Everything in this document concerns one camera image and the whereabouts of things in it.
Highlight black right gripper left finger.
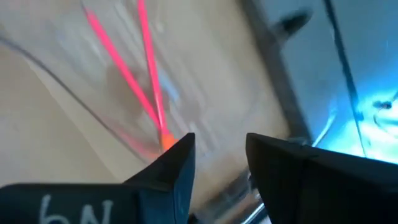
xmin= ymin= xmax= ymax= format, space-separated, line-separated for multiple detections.
xmin=0 ymin=133 xmax=196 ymax=224

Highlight pink pencil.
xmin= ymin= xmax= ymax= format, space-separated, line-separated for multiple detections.
xmin=136 ymin=0 xmax=180 ymax=152

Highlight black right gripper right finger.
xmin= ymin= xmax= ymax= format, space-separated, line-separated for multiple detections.
xmin=245 ymin=133 xmax=398 ymax=224

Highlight black bracket bar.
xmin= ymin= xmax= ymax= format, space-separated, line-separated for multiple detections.
xmin=273 ymin=8 xmax=313 ymax=37

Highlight black aluminium table frame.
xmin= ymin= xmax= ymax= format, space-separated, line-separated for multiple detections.
xmin=239 ymin=0 xmax=313 ymax=144

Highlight clear plastic bin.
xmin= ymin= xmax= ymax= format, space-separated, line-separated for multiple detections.
xmin=0 ymin=0 xmax=293 ymax=169

